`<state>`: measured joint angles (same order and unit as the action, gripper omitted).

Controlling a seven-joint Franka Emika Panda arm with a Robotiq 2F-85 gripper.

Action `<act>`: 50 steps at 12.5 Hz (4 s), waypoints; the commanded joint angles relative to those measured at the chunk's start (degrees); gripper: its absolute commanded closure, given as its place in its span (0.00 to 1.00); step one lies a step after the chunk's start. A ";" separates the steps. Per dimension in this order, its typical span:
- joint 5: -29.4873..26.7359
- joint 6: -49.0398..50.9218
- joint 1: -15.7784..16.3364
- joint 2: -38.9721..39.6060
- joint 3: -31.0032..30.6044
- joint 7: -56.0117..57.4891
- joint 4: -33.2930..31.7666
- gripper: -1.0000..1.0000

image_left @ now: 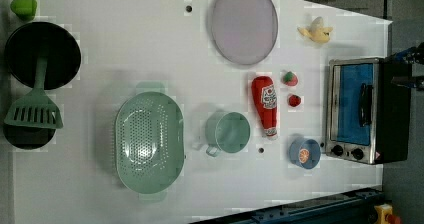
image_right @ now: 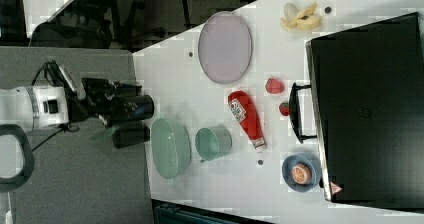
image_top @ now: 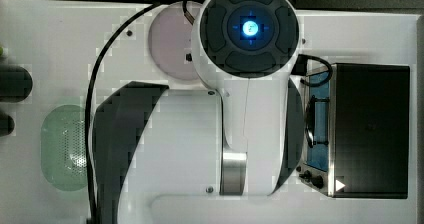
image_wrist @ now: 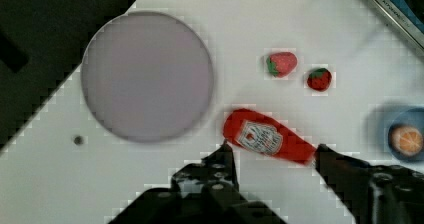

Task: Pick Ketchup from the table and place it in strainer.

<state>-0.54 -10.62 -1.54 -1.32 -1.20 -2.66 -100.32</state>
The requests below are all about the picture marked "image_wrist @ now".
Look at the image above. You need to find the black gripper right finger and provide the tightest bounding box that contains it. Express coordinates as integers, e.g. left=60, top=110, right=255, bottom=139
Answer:
left=314, top=144, right=424, bottom=224

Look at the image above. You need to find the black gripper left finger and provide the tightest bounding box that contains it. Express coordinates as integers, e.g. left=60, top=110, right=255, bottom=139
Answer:
left=108, top=143, right=287, bottom=224

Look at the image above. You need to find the red ketchup bottle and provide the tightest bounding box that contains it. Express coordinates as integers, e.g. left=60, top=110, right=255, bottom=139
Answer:
left=223, top=108, right=316, bottom=165

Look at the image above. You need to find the toy orange slice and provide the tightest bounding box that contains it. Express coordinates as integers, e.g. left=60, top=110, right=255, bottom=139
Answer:
left=389, top=125, right=423, bottom=157

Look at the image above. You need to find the dark red toy strawberry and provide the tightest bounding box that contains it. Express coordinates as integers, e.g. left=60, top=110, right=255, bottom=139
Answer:
left=307, top=68, right=332, bottom=92

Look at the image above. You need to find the grey round plate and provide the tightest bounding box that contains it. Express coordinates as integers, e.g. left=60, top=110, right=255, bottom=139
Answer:
left=81, top=11, right=214, bottom=143

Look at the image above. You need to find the light red toy strawberry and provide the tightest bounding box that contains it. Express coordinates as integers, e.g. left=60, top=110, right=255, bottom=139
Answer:
left=266, top=52, right=298, bottom=78

